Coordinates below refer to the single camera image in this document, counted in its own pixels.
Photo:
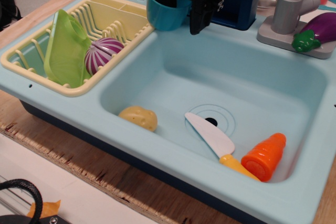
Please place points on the teal plastic cup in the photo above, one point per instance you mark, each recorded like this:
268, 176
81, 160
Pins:
166, 18

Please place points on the pale yellow drying rack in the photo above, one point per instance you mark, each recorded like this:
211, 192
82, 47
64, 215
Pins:
123, 20

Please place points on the light blue toy sink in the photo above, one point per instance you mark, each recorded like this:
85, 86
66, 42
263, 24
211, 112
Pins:
251, 89

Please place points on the purple white toy onion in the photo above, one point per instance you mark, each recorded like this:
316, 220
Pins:
100, 53

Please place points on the grey toy faucet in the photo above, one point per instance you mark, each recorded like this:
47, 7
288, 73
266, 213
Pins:
278, 30

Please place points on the yellow toy potato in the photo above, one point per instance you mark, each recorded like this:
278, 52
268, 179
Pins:
140, 116

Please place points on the green plastic plate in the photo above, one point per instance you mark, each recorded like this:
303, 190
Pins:
67, 46

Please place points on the teal plastic utensil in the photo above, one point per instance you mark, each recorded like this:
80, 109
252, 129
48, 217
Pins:
328, 8

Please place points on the purple toy eggplant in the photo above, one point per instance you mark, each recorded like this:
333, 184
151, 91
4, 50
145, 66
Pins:
318, 31

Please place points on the black bag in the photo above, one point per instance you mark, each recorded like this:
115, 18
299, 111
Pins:
9, 12

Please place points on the orange toy carrot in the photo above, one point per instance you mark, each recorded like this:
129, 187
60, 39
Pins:
263, 159

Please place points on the orange tape piece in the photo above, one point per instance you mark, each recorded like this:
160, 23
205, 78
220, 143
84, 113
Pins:
49, 209

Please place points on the white toy knife yellow handle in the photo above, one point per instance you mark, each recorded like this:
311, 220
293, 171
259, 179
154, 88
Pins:
219, 142

